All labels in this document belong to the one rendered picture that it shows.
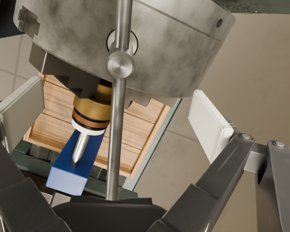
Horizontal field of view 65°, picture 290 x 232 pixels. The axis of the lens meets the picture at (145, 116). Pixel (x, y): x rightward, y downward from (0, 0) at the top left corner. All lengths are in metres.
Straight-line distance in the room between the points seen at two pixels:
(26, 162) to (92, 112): 0.45
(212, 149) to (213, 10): 0.18
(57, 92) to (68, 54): 0.42
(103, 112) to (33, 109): 0.24
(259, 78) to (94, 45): 1.51
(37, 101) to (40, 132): 0.57
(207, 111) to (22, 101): 0.13
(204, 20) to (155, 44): 0.06
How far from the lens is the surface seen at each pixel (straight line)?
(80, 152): 0.51
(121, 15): 0.18
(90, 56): 0.27
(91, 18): 0.26
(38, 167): 0.82
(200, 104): 0.19
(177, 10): 0.27
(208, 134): 0.17
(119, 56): 0.17
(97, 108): 0.41
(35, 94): 0.19
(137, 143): 0.71
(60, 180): 0.54
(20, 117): 0.17
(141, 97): 0.40
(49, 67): 0.34
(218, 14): 0.30
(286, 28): 1.70
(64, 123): 0.72
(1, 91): 1.89
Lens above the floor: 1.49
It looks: 65 degrees down
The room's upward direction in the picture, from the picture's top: 177 degrees counter-clockwise
